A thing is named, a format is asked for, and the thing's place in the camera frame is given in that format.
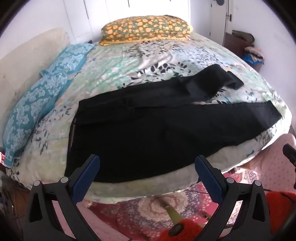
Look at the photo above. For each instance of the green cloth bundle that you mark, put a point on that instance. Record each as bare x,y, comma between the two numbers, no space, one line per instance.
242,36

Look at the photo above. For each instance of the black pants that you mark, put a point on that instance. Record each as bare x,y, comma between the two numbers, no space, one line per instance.
150,134

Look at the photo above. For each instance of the bed with floral sheet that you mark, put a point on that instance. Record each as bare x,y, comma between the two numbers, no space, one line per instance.
115,69

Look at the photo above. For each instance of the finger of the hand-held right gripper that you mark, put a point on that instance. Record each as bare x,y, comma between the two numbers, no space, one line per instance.
290,153

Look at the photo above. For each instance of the pile of folded clothes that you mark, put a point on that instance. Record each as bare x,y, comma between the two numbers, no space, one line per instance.
254,55

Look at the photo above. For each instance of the white wardrobe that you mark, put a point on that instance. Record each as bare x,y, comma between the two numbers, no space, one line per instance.
138,11

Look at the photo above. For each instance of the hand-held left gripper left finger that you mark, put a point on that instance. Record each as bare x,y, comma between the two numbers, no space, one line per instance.
86,180

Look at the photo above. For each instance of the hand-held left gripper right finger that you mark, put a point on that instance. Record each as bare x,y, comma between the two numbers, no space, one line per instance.
209,180

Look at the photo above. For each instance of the blue floral pillow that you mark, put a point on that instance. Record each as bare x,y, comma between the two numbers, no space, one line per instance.
30,111
71,56

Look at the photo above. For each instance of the red fuzzy slipper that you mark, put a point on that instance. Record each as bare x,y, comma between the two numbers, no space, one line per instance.
187,228
281,210

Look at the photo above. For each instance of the cream padded headboard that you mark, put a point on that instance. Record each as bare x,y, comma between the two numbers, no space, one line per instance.
23,60

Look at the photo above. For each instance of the dark wooden cabinet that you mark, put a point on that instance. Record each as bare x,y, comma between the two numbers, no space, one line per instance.
233,44

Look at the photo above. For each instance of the orange floral pillow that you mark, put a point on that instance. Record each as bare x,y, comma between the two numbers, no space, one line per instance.
143,27

